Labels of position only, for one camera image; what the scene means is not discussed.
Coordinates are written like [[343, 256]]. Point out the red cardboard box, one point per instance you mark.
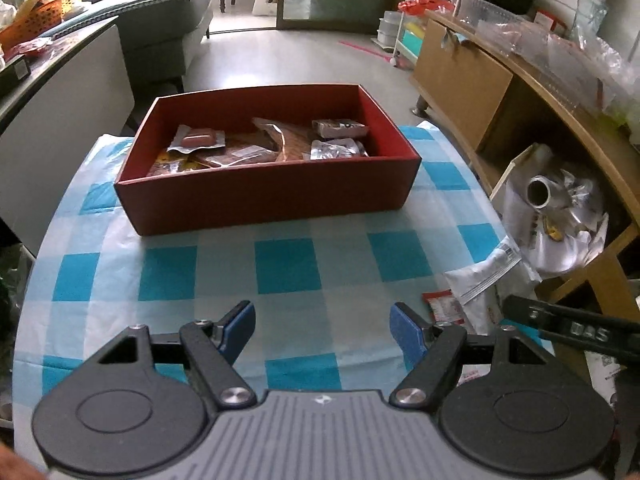
[[270, 195]]

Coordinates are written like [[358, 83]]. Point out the metal can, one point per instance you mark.
[[542, 192]]

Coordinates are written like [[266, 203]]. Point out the orange plastic basket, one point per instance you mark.
[[37, 17]]

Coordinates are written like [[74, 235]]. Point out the white storage trolley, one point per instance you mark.
[[420, 25]]

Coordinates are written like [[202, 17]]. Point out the brown white snack packet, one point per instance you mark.
[[340, 127]]

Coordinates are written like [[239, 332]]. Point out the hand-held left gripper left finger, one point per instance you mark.
[[239, 327]]

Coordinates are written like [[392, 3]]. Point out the clear sausage packet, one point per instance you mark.
[[197, 139]]

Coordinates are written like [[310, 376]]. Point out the wooden sideboard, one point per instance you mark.
[[540, 100]]

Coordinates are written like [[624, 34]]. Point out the pink stick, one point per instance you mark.
[[367, 51]]

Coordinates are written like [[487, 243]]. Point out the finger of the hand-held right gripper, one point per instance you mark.
[[575, 327]]

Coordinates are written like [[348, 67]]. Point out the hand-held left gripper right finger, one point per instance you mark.
[[404, 330]]

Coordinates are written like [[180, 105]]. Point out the grey cabinet panel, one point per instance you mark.
[[55, 135]]

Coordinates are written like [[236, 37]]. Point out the white mailing bag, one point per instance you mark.
[[487, 280]]

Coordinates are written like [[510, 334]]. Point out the blue checked tablecloth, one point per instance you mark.
[[300, 270]]

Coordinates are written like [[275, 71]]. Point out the grey green sofa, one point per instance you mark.
[[160, 20]]

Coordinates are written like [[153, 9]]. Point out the flat brown snack packet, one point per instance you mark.
[[235, 156]]

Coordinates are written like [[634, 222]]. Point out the silver snack packet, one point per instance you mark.
[[337, 149]]

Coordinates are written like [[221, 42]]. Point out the red white small packet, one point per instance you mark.
[[445, 307]]

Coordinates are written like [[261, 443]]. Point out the pile of clear plastic packaging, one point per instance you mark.
[[560, 45]]

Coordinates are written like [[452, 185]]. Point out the yellow snack packet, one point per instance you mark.
[[167, 165]]

